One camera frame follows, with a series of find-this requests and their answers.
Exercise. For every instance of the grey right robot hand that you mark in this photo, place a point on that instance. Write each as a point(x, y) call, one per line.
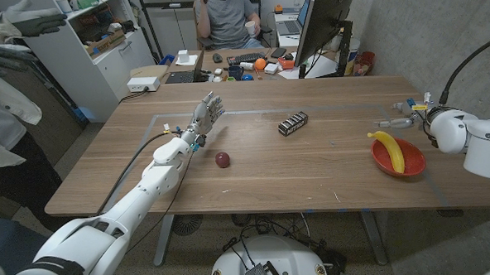
point(402, 123)

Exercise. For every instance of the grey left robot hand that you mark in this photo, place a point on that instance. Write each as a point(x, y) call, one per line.
point(204, 114)

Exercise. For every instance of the yellow toy banana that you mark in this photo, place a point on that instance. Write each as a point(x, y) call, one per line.
point(392, 149)

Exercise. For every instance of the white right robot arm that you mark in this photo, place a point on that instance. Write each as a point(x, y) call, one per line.
point(477, 144)

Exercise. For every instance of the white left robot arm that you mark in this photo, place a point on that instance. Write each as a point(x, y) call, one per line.
point(160, 178)

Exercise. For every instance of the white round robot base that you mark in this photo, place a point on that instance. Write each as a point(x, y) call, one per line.
point(270, 252)

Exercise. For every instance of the red bowl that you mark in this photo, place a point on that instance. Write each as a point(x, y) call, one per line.
point(413, 159)

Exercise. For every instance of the dark red toy ball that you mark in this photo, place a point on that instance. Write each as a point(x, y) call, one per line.
point(223, 159)

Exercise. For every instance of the small white box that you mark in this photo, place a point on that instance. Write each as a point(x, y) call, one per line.
point(183, 56)

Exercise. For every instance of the white power box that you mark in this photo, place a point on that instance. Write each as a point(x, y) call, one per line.
point(143, 84)

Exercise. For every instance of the black printed box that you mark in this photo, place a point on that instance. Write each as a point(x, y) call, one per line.
point(293, 124)

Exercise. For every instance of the cardboard box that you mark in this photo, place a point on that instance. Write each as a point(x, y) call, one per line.
point(106, 42)

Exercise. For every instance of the black laptop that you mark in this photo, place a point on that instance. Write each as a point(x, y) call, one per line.
point(180, 77)

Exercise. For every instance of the dark blue mug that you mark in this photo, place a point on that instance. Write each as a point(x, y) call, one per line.
point(235, 72)

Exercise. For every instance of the black computer mouse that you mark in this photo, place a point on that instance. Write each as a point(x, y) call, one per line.
point(217, 58)

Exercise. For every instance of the black keyboard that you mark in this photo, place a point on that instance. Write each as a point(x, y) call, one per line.
point(245, 58)

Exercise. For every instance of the beige padded envelope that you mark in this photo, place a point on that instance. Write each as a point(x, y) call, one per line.
point(149, 71)

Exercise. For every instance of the red bin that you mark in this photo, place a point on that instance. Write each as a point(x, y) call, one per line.
point(364, 62)

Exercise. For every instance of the orange ball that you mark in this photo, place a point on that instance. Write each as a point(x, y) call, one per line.
point(260, 64)

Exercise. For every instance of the white square gadget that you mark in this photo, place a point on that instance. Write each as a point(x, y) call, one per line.
point(271, 68)

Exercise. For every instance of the orange red desk item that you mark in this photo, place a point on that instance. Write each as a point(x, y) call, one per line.
point(286, 63)

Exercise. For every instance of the black phone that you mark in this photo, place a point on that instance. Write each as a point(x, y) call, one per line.
point(278, 52)

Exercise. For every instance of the white cup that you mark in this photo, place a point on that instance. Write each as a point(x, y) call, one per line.
point(251, 28)

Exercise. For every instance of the seated person grey t-shirt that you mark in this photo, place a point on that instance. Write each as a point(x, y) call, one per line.
point(227, 18)

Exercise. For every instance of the white shelf cabinet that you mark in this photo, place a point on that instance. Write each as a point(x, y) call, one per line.
point(113, 64)

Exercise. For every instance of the grey table leg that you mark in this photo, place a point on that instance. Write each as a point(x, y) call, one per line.
point(374, 237)
point(163, 240)

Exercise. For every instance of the small orange object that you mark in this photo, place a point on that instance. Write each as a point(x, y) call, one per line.
point(278, 8)

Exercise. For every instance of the black computer monitor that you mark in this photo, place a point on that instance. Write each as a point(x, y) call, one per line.
point(324, 18)

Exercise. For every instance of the standing person beige jacket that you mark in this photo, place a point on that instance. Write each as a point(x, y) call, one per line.
point(0, 123)

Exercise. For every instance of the blue padded chair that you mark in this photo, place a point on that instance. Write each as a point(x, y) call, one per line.
point(9, 243)

